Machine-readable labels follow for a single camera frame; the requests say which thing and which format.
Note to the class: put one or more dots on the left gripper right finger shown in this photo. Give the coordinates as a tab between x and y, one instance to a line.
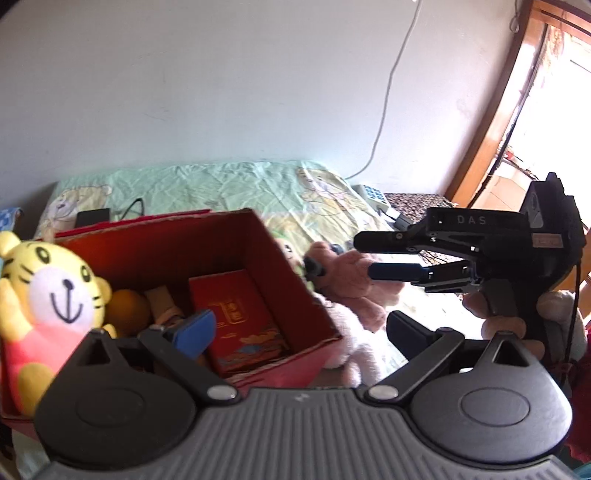
428	354

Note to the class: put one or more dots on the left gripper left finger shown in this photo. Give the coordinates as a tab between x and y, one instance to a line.
177	347

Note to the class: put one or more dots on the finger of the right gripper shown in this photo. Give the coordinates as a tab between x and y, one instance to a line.
392	242
399	271

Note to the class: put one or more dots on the pink teddy bear plush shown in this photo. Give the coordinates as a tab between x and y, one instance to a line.
343	277

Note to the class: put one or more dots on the white bunny plush toy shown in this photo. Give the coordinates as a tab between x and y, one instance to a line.
361	357

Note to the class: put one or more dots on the person's right hand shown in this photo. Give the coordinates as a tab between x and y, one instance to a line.
554	307

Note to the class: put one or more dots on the black power adapter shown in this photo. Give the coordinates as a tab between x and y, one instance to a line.
402	222

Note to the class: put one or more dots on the patterned dark cloth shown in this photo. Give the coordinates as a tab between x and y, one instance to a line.
413	206

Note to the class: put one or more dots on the white power strip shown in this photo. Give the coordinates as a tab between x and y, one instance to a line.
376	199

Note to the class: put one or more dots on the orange round plush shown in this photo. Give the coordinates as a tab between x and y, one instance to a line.
128	312

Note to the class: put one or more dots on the red gift packet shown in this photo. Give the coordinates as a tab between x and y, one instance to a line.
246	335

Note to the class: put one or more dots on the red cardboard box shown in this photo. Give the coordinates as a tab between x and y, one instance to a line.
162	253

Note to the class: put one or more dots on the green cartoon bed sheet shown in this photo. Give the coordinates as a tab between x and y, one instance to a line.
300	202

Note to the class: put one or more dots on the green mango plush toy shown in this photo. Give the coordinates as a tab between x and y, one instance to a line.
295	259

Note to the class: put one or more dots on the yellow tiger plush toy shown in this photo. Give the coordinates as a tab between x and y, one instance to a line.
50	300

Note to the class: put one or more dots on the black phone on bed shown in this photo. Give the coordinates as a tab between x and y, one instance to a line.
92	217

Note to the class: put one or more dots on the wooden door frame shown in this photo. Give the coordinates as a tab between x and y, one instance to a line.
509	93

